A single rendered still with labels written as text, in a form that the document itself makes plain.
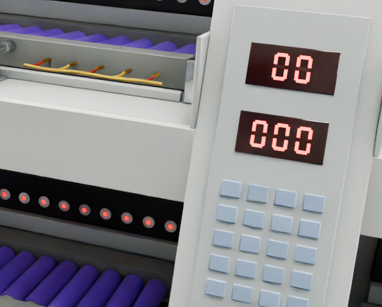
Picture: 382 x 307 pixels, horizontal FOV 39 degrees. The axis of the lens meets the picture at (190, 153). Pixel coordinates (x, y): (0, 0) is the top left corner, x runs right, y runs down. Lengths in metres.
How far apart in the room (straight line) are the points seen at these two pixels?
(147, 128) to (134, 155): 0.02
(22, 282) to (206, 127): 0.24
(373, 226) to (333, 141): 0.05
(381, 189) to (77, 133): 0.17
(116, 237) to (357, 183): 0.27
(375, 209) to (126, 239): 0.26
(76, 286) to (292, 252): 0.22
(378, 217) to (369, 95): 0.06
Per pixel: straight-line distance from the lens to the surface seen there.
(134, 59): 0.38
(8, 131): 0.35
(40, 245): 0.52
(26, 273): 0.49
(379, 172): 0.30
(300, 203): 0.29
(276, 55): 0.29
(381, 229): 0.31
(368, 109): 0.29
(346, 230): 0.30
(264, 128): 0.29
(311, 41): 0.29
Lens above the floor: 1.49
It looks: 3 degrees down
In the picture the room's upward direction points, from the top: 9 degrees clockwise
